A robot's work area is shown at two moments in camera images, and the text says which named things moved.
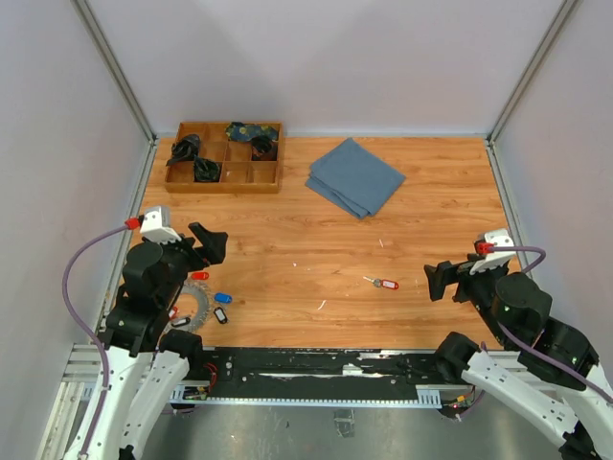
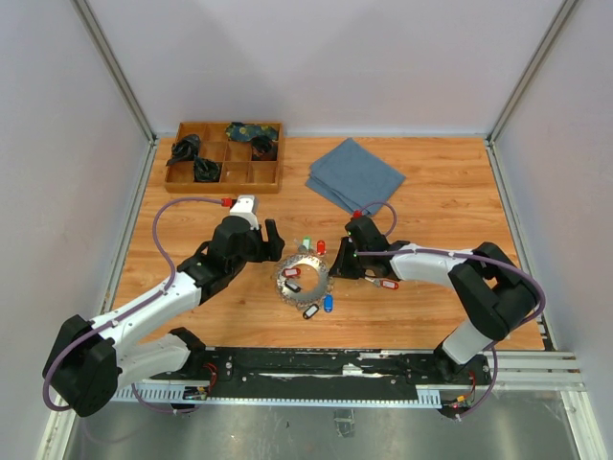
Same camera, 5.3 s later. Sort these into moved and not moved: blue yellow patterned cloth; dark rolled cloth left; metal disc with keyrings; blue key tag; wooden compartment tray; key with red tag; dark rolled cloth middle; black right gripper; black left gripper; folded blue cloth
Moved: metal disc with keyrings; black left gripper; black right gripper; blue key tag
Not moved: blue yellow patterned cloth; folded blue cloth; dark rolled cloth left; dark rolled cloth middle; wooden compartment tray; key with red tag
